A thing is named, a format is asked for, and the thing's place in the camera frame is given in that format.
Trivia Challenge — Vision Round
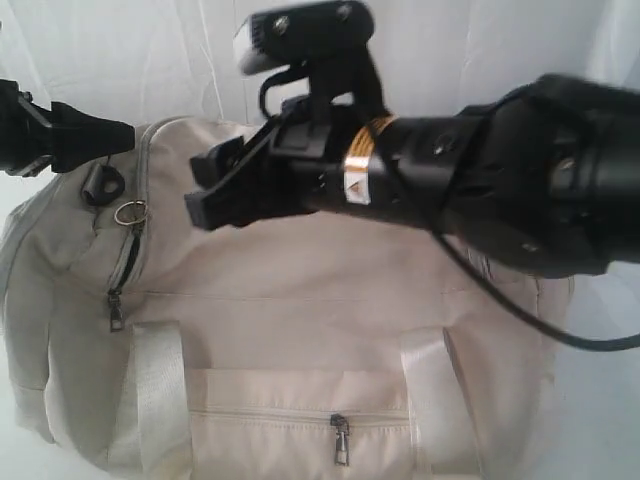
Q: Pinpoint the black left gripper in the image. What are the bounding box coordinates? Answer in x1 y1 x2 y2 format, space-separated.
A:
1 79 135 176

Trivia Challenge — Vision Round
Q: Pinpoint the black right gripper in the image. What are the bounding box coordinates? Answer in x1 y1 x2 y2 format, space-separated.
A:
184 96 380 230

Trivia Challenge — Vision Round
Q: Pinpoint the beige duffel bag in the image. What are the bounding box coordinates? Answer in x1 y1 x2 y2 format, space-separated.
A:
1 118 559 479

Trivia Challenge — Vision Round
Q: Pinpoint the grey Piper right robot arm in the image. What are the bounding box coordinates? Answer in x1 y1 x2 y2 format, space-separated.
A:
185 74 639 278

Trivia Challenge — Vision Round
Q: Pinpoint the white backdrop curtain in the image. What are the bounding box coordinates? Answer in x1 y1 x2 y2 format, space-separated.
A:
0 0 640 351

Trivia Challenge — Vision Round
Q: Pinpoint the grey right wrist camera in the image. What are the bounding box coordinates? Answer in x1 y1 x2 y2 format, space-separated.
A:
233 1 375 76

